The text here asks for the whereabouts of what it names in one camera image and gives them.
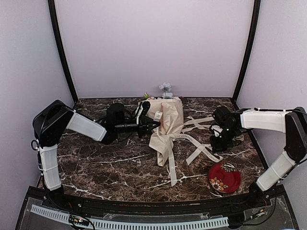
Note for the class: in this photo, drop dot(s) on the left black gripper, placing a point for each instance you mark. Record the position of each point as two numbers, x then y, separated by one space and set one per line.
146 128

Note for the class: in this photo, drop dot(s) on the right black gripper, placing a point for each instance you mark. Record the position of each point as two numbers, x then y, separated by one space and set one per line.
217 147

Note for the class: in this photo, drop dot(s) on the beige wrapping paper sheet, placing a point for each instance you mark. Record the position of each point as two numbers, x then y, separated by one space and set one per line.
169 112

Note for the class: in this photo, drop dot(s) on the white printed ribbon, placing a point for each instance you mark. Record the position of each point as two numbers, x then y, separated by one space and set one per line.
200 148

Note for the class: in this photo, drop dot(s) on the blue fake flower stem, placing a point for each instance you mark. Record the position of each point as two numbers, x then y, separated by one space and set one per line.
166 89

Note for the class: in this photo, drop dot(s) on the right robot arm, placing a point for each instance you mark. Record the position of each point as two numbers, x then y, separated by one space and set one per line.
275 129

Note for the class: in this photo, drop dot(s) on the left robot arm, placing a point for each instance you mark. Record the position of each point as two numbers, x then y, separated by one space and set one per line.
50 125

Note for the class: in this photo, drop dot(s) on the red floral plate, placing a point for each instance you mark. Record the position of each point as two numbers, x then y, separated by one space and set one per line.
224 178

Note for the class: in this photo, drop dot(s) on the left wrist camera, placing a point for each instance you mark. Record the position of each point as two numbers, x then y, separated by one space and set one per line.
141 111

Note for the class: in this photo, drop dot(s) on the black front table rail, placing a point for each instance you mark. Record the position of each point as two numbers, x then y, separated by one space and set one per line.
98 207

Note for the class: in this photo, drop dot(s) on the white slotted cable duct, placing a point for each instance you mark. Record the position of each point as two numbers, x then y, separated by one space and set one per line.
126 223

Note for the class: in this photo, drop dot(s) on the right black frame post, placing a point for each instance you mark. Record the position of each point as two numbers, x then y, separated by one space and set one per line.
248 50

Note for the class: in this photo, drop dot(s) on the black frame post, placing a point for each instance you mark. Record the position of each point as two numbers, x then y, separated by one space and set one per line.
60 48
248 50

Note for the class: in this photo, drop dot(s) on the left black frame post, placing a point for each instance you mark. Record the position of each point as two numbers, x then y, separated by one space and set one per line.
60 48

